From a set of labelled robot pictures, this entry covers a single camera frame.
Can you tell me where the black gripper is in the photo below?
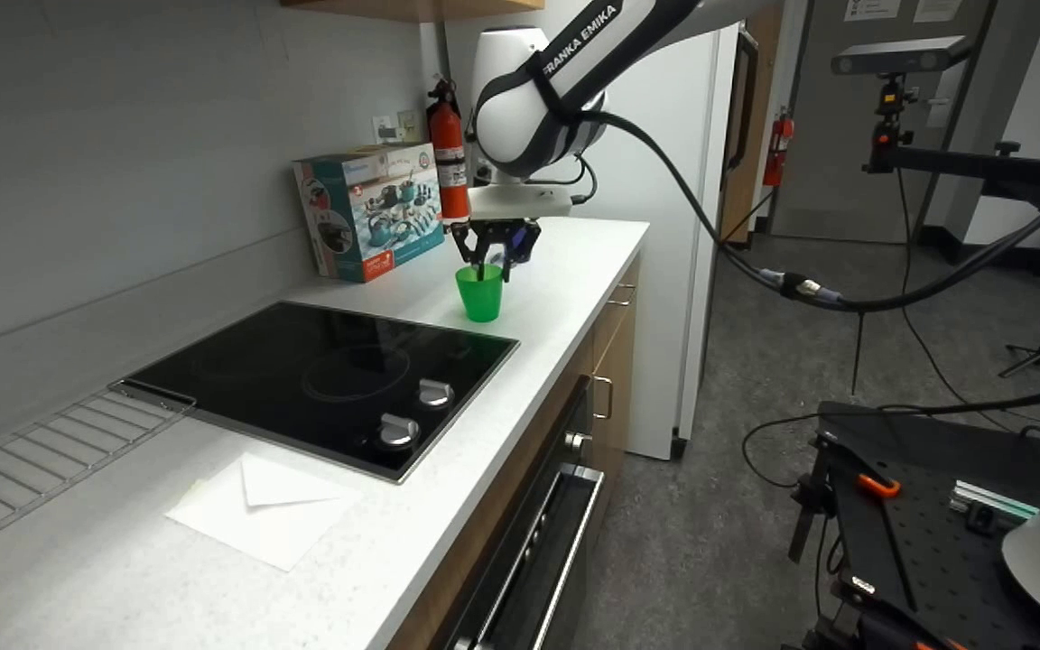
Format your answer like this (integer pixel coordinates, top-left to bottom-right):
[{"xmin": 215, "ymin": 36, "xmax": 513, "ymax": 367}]
[{"xmin": 451, "ymin": 213, "xmax": 544, "ymax": 285}]

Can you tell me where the green plastic cup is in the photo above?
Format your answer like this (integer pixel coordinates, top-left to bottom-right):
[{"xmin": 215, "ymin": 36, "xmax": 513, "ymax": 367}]
[{"xmin": 454, "ymin": 263, "xmax": 509, "ymax": 325}]

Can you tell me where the blue plastic cup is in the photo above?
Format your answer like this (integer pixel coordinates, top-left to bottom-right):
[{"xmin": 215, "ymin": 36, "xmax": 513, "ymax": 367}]
[{"xmin": 509, "ymin": 221, "xmax": 542, "ymax": 266}]

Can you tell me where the silver stove knob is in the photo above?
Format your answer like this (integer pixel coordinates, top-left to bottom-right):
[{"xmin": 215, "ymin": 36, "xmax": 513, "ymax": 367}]
[
  {"xmin": 412, "ymin": 375, "xmax": 459, "ymax": 410},
  {"xmin": 377, "ymin": 410, "xmax": 421, "ymax": 452}
]

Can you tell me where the black glass stove top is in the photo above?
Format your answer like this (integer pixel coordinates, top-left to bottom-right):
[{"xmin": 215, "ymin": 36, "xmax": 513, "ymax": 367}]
[{"xmin": 118, "ymin": 297, "xmax": 524, "ymax": 487}]

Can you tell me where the large red fire extinguisher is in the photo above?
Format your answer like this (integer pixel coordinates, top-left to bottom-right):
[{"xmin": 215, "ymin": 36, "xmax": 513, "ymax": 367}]
[{"xmin": 421, "ymin": 74, "xmax": 475, "ymax": 224}]

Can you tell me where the colourful cardboard toy box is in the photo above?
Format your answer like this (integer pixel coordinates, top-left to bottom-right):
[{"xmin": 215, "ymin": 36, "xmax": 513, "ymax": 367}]
[{"xmin": 291, "ymin": 141, "xmax": 451, "ymax": 285}]

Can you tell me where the white refrigerator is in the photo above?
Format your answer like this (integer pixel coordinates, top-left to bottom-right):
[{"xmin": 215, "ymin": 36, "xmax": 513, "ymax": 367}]
[{"xmin": 443, "ymin": 0, "xmax": 763, "ymax": 467}]

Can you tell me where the wooden door panel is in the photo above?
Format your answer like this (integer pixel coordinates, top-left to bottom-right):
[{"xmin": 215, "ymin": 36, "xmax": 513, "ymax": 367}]
[{"xmin": 715, "ymin": 0, "xmax": 790, "ymax": 249}]

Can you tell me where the small red fire extinguisher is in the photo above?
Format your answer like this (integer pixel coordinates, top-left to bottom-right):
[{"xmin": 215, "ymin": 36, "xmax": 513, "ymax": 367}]
[{"xmin": 767, "ymin": 113, "xmax": 800, "ymax": 195}]

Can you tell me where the black oven door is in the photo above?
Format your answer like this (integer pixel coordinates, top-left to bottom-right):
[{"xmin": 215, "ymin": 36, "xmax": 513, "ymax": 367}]
[{"xmin": 442, "ymin": 384, "xmax": 610, "ymax": 650}]

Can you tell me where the small white paper sheet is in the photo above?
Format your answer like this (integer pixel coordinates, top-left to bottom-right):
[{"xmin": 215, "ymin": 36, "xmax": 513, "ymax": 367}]
[{"xmin": 237, "ymin": 452, "xmax": 360, "ymax": 511}]

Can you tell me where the large white paper sheet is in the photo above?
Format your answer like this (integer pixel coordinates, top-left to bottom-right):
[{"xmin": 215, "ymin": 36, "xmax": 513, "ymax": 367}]
[{"xmin": 165, "ymin": 449, "xmax": 367, "ymax": 575}]

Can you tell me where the orange black clamp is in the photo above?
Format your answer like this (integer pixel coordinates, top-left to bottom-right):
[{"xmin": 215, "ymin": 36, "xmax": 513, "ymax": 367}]
[{"xmin": 851, "ymin": 469, "xmax": 908, "ymax": 502}]

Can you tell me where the black perforated cart table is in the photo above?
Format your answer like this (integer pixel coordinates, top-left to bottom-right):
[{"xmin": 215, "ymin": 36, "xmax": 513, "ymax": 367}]
[{"xmin": 786, "ymin": 397, "xmax": 1040, "ymax": 650}]

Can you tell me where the teal white strip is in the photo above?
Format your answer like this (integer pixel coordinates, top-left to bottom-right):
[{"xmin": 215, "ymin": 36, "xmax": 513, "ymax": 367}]
[{"xmin": 950, "ymin": 475, "xmax": 1040, "ymax": 522}]

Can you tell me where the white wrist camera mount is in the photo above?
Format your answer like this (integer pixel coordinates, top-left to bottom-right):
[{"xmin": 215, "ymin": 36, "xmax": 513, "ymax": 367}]
[{"xmin": 466, "ymin": 175, "xmax": 577, "ymax": 224}]

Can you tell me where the white wall outlet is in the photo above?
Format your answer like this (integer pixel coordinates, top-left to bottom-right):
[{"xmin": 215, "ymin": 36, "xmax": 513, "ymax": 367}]
[{"xmin": 377, "ymin": 113, "xmax": 421, "ymax": 144}]

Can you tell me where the silver drawer handle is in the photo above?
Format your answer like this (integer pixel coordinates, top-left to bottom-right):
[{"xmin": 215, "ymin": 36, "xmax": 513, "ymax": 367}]
[{"xmin": 586, "ymin": 370, "xmax": 619, "ymax": 426}]

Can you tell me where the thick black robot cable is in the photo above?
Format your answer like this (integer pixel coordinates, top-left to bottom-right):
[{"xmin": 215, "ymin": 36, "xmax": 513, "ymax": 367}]
[{"xmin": 571, "ymin": 107, "xmax": 1040, "ymax": 316}]

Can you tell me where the black floor cable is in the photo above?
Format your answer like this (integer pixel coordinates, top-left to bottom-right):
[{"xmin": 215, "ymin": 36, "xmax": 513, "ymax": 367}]
[{"xmin": 740, "ymin": 354, "xmax": 1040, "ymax": 492}]

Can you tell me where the grey stereo camera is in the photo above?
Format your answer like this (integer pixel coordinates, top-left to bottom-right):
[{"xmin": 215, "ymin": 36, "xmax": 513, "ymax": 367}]
[{"xmin": 832, "ymin": 32, "xmax": 973, "ymax": 78}]

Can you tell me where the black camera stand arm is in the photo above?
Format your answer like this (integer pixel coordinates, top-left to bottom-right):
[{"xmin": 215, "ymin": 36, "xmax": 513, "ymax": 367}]
[{"xmin": 863, "ymin": 68, "xmax": 1040, "ymax": 201}]

